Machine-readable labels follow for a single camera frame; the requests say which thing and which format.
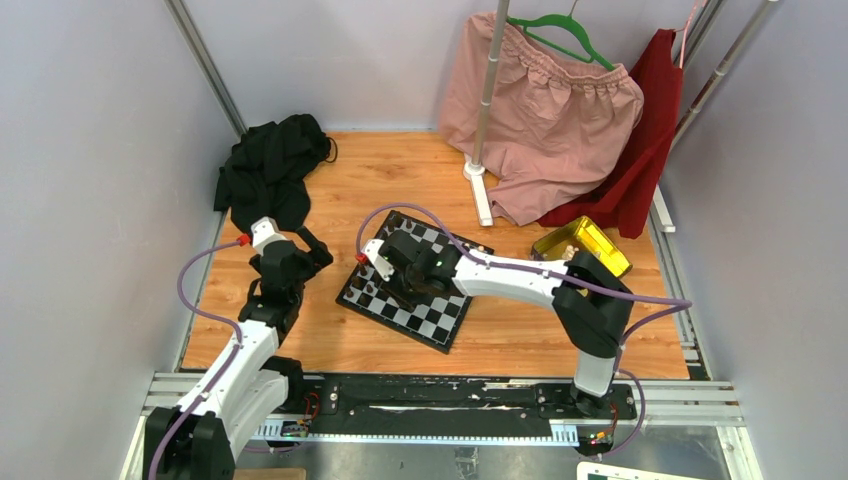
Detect black white chessboard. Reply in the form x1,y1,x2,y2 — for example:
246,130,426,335
336,209,473,353

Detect yellow metal tray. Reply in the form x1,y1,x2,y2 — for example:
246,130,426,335
530,216,633,278

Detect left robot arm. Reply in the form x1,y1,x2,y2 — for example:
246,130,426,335
142,217,333,479

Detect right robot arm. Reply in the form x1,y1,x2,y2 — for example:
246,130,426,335
364,230,633,418

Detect black cloth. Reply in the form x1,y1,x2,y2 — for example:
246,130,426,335
212,114,338,233

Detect white clothes rack stand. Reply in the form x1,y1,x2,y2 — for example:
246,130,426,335
463,0,510,227

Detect pink shorts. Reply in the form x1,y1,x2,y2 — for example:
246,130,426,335
481,25,644,225

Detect red garment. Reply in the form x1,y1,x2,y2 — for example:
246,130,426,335
537,29,683,239

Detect green hanger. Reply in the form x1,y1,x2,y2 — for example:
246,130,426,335
507,13,617,73

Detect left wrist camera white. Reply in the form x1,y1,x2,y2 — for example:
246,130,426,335
250,216,287,255

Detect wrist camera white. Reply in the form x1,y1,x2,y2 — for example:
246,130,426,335
363,239,395,282
250,216,287,255

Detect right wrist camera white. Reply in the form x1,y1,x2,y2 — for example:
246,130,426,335
363,239,395,282

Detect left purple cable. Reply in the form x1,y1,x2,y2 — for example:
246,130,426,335
146,237,253,480

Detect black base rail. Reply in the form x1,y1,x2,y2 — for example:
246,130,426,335
272,373,644,445

